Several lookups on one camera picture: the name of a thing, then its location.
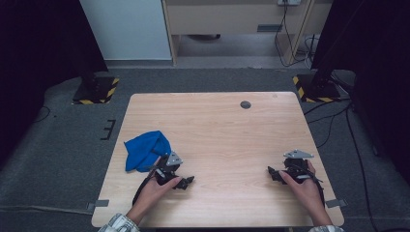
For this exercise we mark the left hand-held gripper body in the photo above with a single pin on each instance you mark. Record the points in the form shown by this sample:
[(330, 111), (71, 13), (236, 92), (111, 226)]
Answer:
[(167, 169)]

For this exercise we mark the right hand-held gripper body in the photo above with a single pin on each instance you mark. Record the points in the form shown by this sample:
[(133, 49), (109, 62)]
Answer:
[(298, 167)]

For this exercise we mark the blue microfibre cloth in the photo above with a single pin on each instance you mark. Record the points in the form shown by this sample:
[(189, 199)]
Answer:
[(145, 148)]

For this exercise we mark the person's right hand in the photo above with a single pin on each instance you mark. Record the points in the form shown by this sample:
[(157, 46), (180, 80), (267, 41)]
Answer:
[(307, 193)]

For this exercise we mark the person's left hand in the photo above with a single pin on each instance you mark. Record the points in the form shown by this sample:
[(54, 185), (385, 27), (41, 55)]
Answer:
[(153, 195)]

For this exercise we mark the grey tape strip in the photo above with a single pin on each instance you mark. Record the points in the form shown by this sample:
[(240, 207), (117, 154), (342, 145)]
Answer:
[(98, 204), (336, 203)]

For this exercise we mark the plaid shirt sleeve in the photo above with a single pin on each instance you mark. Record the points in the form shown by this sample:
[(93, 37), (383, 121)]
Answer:
[(119, 225), (327, 229)]

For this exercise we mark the black stand with striped base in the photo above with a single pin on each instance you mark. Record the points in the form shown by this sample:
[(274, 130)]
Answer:
[(319, 90), (95, 92)]

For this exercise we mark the black curtain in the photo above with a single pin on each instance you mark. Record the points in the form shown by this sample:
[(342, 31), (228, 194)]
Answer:
[(377, 48), (38, 48)]

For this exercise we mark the white panel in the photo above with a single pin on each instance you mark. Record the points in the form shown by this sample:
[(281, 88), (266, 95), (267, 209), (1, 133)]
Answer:
[(125, 29)]

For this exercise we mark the beige wooden desk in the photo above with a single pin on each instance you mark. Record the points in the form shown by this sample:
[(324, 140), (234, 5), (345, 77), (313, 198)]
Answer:
[(225, 17)]

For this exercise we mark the white power strip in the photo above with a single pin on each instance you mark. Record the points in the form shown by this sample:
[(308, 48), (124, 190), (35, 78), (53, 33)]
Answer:
[(289, 2)]

